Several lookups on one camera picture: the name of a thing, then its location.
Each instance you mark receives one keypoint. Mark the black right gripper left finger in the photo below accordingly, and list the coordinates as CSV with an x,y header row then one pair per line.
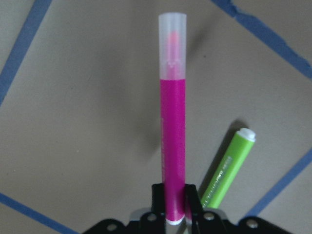
x,y
158,199

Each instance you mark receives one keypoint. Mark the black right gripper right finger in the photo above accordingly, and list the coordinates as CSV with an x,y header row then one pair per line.
x,y
193,209

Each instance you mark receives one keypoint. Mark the pink pen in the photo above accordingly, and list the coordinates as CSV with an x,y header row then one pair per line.
x,y
172,76

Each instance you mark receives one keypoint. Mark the green pen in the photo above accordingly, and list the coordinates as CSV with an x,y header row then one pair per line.
x,y
234,157

